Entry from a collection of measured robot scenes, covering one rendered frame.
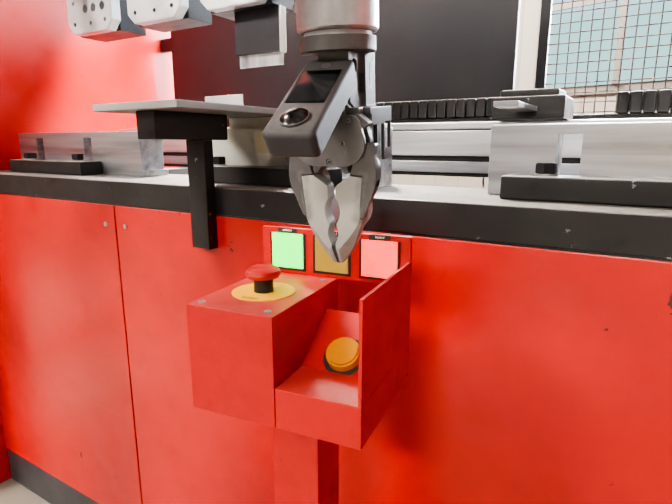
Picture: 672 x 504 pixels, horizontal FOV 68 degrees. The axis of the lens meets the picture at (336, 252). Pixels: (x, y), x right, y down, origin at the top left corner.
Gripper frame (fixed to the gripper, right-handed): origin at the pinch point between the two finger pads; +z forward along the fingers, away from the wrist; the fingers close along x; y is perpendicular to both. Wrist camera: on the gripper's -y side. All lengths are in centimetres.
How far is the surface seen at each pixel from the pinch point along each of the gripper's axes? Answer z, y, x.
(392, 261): 3.8, 9.8, -2.8
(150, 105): -14.7, 10.0, 30.9
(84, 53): -31, 72, 113
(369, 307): 3.8, -3.8, -4.9
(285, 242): 2.7, 9.9, 11.6
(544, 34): -29, 110, -13
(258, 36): -26, 38, 31
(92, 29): -31, 41, 73
